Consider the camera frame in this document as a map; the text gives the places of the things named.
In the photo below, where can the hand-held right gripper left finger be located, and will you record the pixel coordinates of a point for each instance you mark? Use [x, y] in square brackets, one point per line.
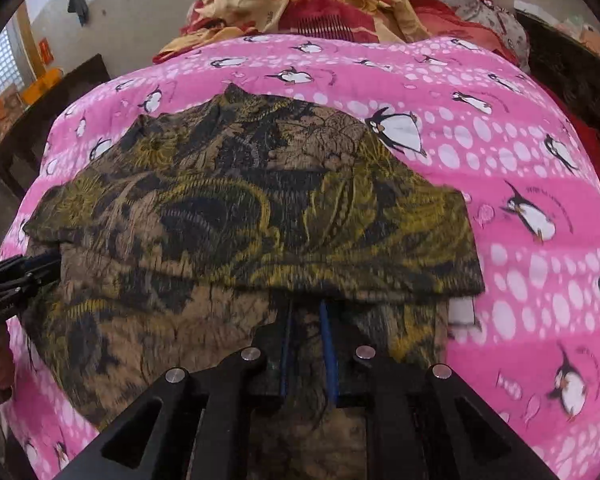
[285, 345]

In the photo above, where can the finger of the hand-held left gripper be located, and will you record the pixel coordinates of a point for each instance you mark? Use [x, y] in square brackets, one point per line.
[30, 262]
[35, 282]

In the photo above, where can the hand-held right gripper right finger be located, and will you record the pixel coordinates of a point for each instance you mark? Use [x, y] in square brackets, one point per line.
[328, 355]

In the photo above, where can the brown floral shirt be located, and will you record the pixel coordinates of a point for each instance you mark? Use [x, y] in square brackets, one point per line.
[230, 210]

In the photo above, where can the cardboard box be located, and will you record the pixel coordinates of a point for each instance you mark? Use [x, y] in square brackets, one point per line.
[0, 120]

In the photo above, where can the orange plastic basin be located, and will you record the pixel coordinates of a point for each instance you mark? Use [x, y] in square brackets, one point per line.
[42, 85]

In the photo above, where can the dark wooden table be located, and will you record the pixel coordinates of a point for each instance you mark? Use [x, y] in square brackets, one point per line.
[75, 77]

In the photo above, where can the window with blinds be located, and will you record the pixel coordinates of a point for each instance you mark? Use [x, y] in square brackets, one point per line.
[2, 67]

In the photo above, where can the dark hanging cloth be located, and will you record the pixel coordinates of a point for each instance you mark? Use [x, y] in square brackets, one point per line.
[78, 2]

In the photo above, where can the pink penguin blanket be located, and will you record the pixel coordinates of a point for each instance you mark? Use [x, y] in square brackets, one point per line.
[505, 135]

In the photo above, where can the red yellow floral quilt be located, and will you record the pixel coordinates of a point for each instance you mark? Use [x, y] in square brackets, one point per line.
[260, 5]

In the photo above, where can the dark wooden cabinet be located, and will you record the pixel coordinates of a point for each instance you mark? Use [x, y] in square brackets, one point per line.
[570, 70]

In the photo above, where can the colourful bags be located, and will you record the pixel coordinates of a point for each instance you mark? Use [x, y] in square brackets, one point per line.
[592, 35]

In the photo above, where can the red paper wall decoration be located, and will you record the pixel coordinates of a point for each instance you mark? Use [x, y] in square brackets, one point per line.
[43, 51]

